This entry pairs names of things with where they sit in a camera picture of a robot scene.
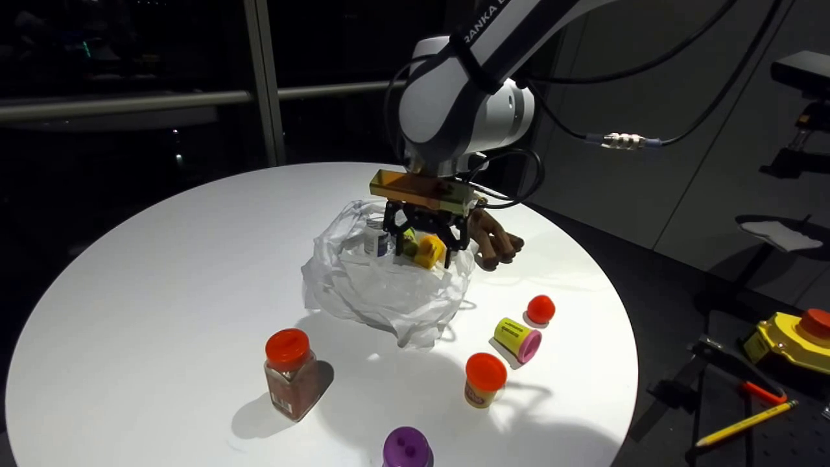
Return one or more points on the wrist camera mount board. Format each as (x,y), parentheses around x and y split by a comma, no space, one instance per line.
(422,189)

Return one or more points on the yellow pencil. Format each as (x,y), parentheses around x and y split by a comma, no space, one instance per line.
(745,424)

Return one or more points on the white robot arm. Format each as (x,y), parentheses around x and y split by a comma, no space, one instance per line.
(460,98)

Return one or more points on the metal window railing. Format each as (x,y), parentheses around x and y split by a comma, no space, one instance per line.
(167,102)

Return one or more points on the small red lid tub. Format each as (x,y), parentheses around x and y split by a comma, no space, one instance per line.
(540,310)

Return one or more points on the white plastic bag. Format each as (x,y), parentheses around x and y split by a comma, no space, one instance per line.
(354,272)

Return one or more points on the yellow emergency stop button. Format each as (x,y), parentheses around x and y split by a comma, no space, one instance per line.
(797,337)

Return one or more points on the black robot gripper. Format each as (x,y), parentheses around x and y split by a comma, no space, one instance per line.
(446,225)

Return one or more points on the red lid spice jar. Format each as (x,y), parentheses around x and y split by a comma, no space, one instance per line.
(293,373)

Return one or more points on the brown plush moose toy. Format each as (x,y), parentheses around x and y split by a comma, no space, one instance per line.
(494,242)

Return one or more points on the yellow play dough tub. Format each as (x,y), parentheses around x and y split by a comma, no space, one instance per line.
(426,250)

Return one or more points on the red lid play dough tub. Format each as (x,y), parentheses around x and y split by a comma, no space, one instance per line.
(483,378)

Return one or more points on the pink lid yellow dough tub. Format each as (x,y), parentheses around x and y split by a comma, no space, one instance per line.
(516,337)

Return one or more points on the purple lid play dough tub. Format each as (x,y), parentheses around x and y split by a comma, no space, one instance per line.
(408,447)

